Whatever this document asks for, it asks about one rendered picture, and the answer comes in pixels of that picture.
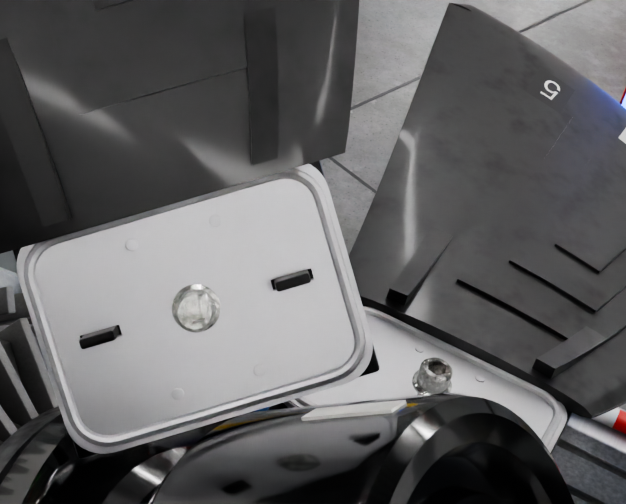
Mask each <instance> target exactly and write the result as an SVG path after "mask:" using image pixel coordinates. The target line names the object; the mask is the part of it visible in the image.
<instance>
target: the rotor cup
mask: <svg viewBox="0 0 626 504"><path fill-rule="evenodd" d="M398 400H406V404H404V405H402V406H401V407H399V408H398V409H397V410H395V411H394V412H393V413H385V414H374V415H363V416H351V417H340V418H329V419H317V420H306V421H302V419H301V417H303V416H305V415H306V414H308V413H309V412H311V411H313V410H314V409H316V408H325V407H336V406H346V405H356V404H367V403H377V402H388V401H398ZM0 504H575V503H574V501H573V499H572V496H571V494H570V491H569V489H568V487H567V484H566V482H565V480H564V478H563V475H562V473H561V471H560V470H559V468H558V466H557V464H556V462H555V460H554V459H553V457H552V455H551V454H550V452H549V450H548V449H547V447H546V446H545V445H544V443H543V442H542V440H541V439H540V438H539V436H538V435H537V434H536V433H535V432H534V430H533V429H532V428H531V427H530V426H529V425H528V424H527V423H526V422H525V421H524V420H523V419H522V418H520V417H519V416H518V415H517V414H515V413H514V412H513V411H511V410H510V409H508V408H507V407H505V406H503V405H501V404H499V403H497V402H494V401H492V400H489V399H485V398H480V397H475V396H470V395H465V394H460V393H437V394H427V395H417V396H406V397H396V398H386V399H376V400H365V401H355V402H345V403H335V404H324V405H314V406H304V407H294V408H283V409H273V410H263V411H257V410H256V411H253V412H249V413H246V414H242V415H239V416H236V417H232V418H229V419H226V420H222V421H219V422H215V423H212V424H209V425H205V426H202V427H198V428H195V429H192V430H188V431H185V432H182V433H178V434H175V435H171V436H168V437H165V438H161V439H158V440H154V441H151V442H148V443H144V444H141V445H138V446H134V447H131V448H127V449H124V450H121V451H117V452H113V453H107V454H105V453H104V454H97V455H94V456H90V457H87V458H84V459H81V458H79V457H78V455H77V452H76V449H75V446H74V443H73V439H72V438H71V436H70V435H69V433H68V431H67V429H66V426H65V424H64V421H63V417H62V414H60V415H58V416H57V417H56V418H55V419H53V420H52V421H51V422H50V423H49V424H48V425H46V426H45V427H44V428H43V429H42V430H41V431H40V432H39V433H38V434H37V435H36V436H35V437H34V438H33V439H32V440H31V442H30V443H29V444H28V445H27V446H26V447H25V449H24V450H23V451H22V452H21V454H20V455H19V456H18V458H17V459H16V460H15V462H14V463H13V465H12V466H11V467H10V469H9V471H8V472H7V474H6V475H5V477H4V478H3V480H2V482H1V484H0Z"/></svg>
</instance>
